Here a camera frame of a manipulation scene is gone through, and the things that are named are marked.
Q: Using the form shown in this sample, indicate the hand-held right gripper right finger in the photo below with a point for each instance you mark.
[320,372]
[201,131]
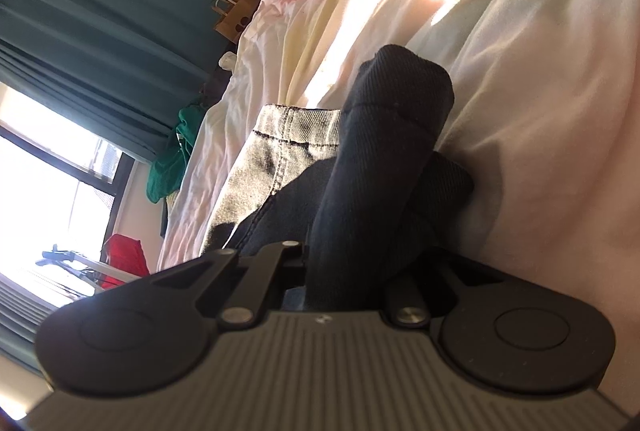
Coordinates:
[406,296]

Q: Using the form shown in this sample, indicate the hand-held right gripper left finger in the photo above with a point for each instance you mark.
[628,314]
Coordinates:
[279,257]

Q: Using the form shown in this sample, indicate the black pants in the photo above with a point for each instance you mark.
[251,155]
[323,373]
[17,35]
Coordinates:
[380,191]

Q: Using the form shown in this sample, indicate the green garment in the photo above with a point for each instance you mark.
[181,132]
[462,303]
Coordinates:
[172,161]

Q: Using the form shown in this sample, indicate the red cloth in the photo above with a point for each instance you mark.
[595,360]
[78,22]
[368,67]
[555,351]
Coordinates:
[127,258]

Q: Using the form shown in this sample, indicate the small white object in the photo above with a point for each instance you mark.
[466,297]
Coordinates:
[227,60]

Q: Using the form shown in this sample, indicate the metal drying rack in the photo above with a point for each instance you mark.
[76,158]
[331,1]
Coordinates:
[75,261]

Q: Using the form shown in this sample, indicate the white bed sheet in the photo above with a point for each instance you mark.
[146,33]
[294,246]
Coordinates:
[540,111]

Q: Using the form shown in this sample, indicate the window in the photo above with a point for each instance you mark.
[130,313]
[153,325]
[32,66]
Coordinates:
[55,171]

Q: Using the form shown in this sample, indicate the brown paper bag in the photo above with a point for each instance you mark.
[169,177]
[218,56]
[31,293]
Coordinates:
[237,17]

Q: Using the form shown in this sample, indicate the teal curtain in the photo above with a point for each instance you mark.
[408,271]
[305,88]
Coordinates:
[100,21]
[15,316]

